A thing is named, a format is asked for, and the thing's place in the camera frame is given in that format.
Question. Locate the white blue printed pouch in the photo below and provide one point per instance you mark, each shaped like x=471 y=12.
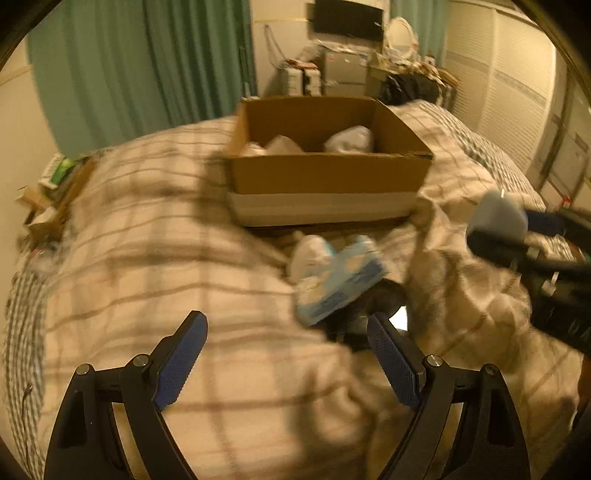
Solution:
x=311 y=258

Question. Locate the green packet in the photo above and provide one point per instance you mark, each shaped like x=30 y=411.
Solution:
x=62 y=170

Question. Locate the grey small fridge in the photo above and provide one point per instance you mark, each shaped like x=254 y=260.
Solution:
x=344 y=71

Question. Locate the green curtain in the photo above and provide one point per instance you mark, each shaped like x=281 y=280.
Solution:
x=138 y=64

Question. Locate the white louvred wardrobe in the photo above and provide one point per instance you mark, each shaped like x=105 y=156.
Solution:
x=498 y=78

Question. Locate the beige plaid blanket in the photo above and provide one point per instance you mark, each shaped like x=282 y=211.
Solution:
x=184 y=258

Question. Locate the white oval mirror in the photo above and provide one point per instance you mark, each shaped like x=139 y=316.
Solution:
x=399 y=33

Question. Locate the cardboard box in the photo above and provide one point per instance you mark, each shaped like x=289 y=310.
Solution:
x=323 y=175

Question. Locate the black wall television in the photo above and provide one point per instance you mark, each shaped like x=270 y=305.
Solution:
x=347 y=19

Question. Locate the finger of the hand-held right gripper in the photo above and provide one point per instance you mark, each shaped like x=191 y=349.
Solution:
x=503 y=249
x=545 y=222

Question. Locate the black bag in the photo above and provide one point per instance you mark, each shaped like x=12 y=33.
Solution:
x=406 y=87

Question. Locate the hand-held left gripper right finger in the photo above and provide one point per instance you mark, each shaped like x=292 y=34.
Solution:
x=392 y=364

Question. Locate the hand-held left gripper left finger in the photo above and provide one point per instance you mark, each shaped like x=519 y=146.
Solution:
x=182 y=364

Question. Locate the dark cloth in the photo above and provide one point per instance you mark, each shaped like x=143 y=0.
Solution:
x=369 y=309

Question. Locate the white storage box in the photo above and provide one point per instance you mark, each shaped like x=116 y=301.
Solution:
x=300 y=81

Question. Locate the white rounded plastic object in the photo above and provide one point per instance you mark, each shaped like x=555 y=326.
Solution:
x=501 y=213

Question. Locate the white crumpled bag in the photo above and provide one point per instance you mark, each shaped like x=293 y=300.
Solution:
x=281 y=145
x=350 y=139

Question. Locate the checkered bed sheet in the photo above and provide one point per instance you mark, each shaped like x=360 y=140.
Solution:
x=23 y=332

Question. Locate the bedside clutter pile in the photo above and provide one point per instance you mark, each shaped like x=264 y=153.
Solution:
x=46 y=207

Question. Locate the blue tissue pack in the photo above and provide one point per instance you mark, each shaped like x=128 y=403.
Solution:
x=341 y=284

